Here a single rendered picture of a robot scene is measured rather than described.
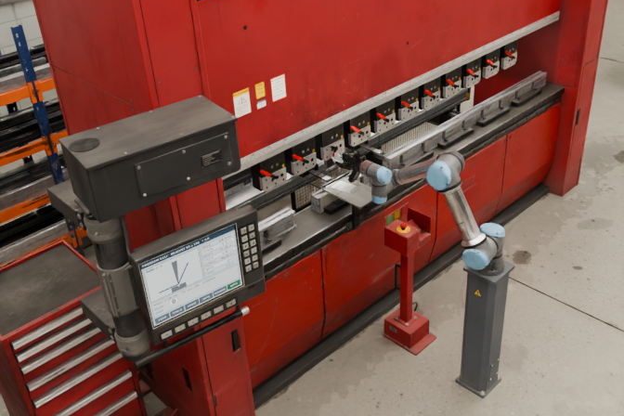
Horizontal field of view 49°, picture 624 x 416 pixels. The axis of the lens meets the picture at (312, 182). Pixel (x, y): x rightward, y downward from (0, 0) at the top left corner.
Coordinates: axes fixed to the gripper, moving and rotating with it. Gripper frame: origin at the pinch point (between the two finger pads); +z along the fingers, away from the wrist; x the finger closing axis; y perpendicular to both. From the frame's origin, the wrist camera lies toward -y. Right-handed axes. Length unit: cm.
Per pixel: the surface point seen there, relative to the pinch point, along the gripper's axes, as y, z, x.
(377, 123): 5.9, 2.5, -34.8
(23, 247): -80, 172, 112
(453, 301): -119, -31, -67
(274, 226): -23.7, 4.4, 39.7
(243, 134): 33, 3, 53
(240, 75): 60, 3, 50
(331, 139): 9.3, 2.8, -0.4
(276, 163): 10.7, 2.9, 36.0
